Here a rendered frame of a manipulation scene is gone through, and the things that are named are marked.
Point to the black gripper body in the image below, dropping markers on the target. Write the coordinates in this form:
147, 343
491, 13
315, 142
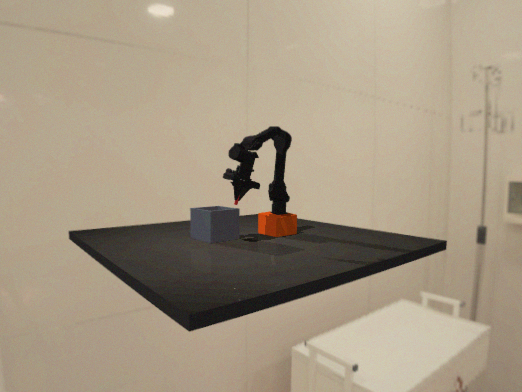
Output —
243, 176

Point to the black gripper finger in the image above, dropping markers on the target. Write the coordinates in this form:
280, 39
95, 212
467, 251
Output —
244, 191
237, 189

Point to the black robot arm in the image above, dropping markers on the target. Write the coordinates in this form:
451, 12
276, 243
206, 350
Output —
282, 141

